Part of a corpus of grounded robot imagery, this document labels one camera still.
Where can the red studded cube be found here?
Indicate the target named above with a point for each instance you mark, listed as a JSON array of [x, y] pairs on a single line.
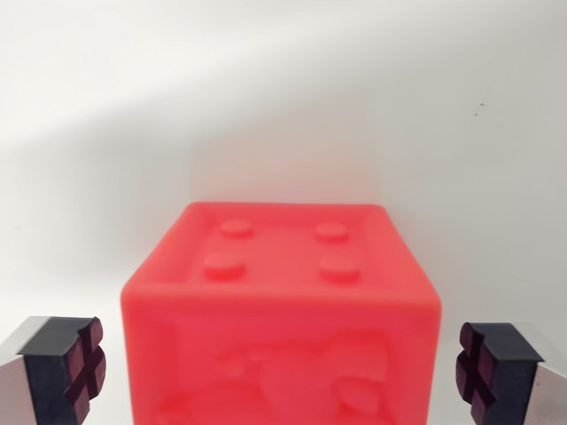
[[279, 336]]

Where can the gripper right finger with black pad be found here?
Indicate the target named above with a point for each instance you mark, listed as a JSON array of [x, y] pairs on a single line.
[[509, 380]]

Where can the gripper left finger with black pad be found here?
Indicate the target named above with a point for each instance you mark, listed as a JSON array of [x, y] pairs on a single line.
[[44, 376]]

